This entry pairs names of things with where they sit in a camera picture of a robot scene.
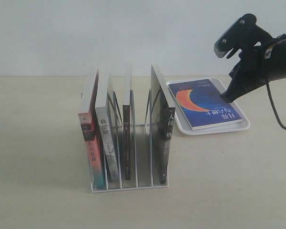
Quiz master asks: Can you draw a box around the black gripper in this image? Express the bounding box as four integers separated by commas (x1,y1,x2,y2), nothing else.
214,13,286,103

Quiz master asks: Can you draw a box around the blue spine moon book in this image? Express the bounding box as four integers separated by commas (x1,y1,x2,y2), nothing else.
168,79,243,131

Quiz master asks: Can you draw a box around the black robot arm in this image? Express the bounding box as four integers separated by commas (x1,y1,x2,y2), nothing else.
214,13,286,103

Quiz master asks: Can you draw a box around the black spine book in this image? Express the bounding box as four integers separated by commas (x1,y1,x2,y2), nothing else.
151,64,175,184

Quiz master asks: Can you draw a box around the dark brown spine book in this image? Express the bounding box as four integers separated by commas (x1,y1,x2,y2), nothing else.
122,62,135,181

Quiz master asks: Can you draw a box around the white grey spine book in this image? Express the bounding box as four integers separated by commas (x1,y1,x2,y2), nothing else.
95,65,120,182

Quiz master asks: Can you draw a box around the red teal spine book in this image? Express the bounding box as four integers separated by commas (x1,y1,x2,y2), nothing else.
78,67,106,190

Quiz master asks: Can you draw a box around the white plastic tray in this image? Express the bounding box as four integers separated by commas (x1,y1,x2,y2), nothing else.
166,78,250,135

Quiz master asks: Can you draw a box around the black cable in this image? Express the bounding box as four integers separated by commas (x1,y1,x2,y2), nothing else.
264,78,286,131

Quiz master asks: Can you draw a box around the white wire book rack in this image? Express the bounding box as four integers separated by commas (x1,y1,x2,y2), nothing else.
88,82,168,193

